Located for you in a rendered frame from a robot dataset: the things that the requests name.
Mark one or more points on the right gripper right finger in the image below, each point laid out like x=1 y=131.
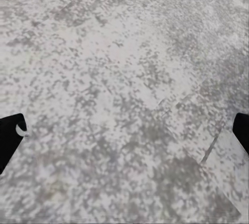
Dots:
x=241 y=130

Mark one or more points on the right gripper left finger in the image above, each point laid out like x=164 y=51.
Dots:
x=12 y=131

